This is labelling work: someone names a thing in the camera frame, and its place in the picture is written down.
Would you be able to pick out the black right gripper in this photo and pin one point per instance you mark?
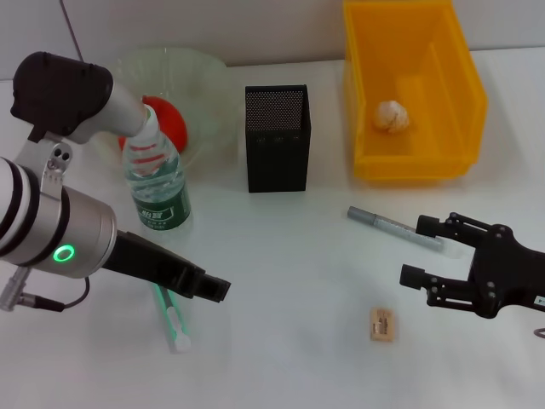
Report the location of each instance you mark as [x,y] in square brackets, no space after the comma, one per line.
[506,272]

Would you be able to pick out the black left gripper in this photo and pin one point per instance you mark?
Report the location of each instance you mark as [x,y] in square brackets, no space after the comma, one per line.
[149,260]

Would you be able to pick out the green white pen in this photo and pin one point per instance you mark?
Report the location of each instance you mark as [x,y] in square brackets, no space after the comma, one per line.
[172,319]

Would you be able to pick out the clear bottle green label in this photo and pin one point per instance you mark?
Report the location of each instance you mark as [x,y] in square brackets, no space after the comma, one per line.
[162,204]

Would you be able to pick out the paper ball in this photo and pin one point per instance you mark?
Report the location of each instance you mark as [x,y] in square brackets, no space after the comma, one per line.
[391,117]

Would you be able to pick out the red-orange toy fruit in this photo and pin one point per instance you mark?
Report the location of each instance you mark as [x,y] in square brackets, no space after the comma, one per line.
[172,119]

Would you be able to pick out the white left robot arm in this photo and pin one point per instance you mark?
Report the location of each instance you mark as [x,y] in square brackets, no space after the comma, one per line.
[85,230]

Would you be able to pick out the silver marker pen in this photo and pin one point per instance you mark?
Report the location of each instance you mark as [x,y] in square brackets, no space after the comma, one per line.
[383,223]

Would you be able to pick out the beige eraser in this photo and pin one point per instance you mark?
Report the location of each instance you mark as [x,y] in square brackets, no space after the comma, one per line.
[383,324]

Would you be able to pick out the black mesh pen holder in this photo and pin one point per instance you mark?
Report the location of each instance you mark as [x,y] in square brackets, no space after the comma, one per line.
[277,157]

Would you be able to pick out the translucent wavy fruit plate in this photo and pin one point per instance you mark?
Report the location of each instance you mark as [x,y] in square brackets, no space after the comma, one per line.
[204,85]

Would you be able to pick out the yellow plastic bin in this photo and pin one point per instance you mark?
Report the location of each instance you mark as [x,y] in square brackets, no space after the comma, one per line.
[426,166]

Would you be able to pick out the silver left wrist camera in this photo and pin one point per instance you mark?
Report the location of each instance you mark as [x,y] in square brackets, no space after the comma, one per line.
[55,93]

